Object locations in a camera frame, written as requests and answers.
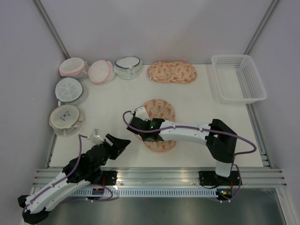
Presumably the aluminium frame post right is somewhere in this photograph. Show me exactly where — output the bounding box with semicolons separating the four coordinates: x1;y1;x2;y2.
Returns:
243;0;281;55

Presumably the pink trimmed round laundry bag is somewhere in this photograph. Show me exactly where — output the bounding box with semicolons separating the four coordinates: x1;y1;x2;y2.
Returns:
59;57;89;81

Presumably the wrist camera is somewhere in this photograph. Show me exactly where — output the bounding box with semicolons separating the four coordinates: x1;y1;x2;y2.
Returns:
87;129;104;144
133;106;150;121

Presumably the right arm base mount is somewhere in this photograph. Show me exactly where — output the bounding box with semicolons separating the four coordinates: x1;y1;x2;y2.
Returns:
198;171;241;187

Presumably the pink trimmed white mesh bag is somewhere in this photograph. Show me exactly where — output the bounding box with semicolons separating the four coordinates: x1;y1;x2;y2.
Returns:
88;60;116;84

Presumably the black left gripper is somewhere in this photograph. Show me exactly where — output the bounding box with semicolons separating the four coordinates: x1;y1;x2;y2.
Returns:
91;134;131;172

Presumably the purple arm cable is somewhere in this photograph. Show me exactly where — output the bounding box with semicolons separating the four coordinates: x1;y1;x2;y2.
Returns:
21;133;113;220
122;110;257;203

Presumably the aluminium frame post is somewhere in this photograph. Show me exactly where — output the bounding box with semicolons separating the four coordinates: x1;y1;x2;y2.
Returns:
32;0;70;59
243;0;281;55

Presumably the beige round bag with glasses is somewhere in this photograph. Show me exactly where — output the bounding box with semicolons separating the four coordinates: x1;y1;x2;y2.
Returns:
49;104;85;137

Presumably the white plastic basket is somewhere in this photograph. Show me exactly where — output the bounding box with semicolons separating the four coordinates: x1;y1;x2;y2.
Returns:
211;54;267;104

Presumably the white slotted cable duct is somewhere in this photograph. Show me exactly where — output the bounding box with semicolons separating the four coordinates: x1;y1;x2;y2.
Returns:
69;187;218;198

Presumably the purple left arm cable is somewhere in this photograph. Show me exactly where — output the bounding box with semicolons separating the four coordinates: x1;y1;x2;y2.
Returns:
21;133;113;220

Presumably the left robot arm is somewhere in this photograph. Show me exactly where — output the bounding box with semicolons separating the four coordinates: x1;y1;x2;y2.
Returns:
18;134;131;225

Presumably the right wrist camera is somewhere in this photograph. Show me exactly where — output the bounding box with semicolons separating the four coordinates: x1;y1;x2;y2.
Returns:
133;106;150;121

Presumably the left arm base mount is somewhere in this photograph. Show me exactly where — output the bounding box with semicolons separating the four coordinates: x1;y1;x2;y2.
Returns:
91;171;118;186

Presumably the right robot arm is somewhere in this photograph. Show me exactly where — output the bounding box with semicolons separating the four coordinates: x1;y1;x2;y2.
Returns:
126;116;237;185

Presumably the navy trimmed white mesh bag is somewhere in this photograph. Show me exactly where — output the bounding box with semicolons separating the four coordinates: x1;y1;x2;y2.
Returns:
113;56;143;80

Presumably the aluminium frame post left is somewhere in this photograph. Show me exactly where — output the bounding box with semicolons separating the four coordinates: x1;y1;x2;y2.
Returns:
32;0;70;59

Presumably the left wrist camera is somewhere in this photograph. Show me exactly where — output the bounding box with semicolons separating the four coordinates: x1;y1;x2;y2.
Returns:
87;129;104;144

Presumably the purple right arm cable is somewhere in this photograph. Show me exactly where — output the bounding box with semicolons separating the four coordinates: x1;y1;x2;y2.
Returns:
122;110;257;203

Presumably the blue trimmed round laundry bag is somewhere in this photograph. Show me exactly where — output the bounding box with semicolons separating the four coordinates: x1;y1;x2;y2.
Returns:
55;77;88;106

